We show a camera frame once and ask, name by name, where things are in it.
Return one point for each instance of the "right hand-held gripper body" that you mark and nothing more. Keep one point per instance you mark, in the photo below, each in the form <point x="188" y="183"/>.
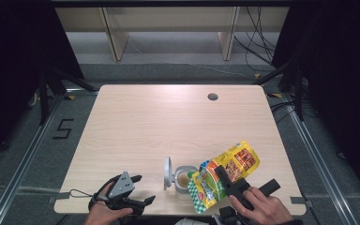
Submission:
<point x="239" y="189"/>

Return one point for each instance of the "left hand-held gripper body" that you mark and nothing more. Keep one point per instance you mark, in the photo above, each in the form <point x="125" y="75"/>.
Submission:
<point x="122" y="187"/>

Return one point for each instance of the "yellow spout pouch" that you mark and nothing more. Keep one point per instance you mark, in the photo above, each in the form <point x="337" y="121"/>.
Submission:
<point x="240" y="159"/>

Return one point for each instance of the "clear jar with grey lid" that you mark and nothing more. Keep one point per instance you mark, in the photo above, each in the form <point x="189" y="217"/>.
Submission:
<point x="182" y="181"/>

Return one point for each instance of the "person's right hand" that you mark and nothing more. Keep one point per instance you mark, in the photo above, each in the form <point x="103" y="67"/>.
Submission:
<point x="265" y="211"/>

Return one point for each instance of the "person's left hand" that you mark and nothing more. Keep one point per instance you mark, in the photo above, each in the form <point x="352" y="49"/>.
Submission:
<point x="101" y="215"/>

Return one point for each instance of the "grey tape piece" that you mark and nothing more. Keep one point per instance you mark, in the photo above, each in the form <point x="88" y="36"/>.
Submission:
<point x="301" y="201"/>
<point x="61" y="196"/>

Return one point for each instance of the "grey table grommet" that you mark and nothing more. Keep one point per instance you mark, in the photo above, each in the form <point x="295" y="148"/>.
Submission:
<point x="212" y="97"/>

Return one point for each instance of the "yellow-black tape piece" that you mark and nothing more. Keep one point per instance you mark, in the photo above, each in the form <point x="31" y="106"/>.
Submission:
<point x="257" y="75"/>
<point x="70" y="97"/>
<point x="274" y="95"/>

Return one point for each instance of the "grey floor strip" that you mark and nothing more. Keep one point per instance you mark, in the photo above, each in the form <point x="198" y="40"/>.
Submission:
<point x="18" y="189"/>

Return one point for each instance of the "small black floor object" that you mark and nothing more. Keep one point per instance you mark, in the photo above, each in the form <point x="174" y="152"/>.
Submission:
<point x="3" y="145"/>
<point x="341" y="155"/>

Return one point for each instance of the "black metal stand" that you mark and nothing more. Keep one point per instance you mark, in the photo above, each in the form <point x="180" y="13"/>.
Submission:
<point x="43" y="100"/>
<point x="299" y="100"/>

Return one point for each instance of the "black curtain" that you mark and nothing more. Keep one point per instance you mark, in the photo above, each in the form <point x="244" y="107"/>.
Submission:
<point x="340" y="78"/>
<point x="12" y="62"/>

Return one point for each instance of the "light wooden shelf unit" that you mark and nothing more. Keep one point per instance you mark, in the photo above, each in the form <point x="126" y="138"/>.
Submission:
<point x="168" y="18"/>

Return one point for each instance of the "long aluminium floor rail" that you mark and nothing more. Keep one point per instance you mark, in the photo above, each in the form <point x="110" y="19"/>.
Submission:
<point x="23" y="162"/>
<point x="316" y="156"/>

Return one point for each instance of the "short aluminium rail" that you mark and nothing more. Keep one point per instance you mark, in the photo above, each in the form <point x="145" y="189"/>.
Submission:
<point x="81" y="91"/>

